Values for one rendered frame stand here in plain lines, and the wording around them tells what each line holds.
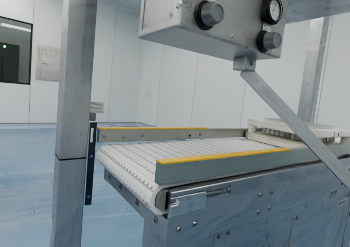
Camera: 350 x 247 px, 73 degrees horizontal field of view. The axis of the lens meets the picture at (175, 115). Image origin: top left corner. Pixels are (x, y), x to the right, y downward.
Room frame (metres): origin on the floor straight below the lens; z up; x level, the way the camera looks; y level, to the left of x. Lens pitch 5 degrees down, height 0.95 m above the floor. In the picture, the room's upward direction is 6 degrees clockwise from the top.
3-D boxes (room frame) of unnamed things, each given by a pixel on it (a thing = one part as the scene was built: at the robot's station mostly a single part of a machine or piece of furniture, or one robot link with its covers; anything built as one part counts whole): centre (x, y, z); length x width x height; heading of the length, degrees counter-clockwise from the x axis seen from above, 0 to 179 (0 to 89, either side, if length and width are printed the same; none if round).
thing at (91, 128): (0.54, 0.19, 0.77); 0.02 x 0.01 x 0.20; 126
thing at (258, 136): (0.81, -0.43, 0.83); 0.24 x 0.24 x 0.02; 35
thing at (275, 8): (0.37, -0.13, 1.09); 0.04 x 0.01 x 0.04; 126
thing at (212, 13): (0.30, -0.03, 1.05); 0.03 x 0.02 x 0.04; 126
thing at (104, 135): (0.93, -0.36, 0.84); 1.32 x 0.02 x 0.03; 126
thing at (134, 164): (0.83, -0.45, 0.79); 1.35 x 0.25 x 0.05; 126
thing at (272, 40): (0.37, -0.13, 1.05); 0.03 x 0.03 x 0.04; 36
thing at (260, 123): (0.81, -0.43, 0.88); 0.25 x 0.24 x 0.02; 35
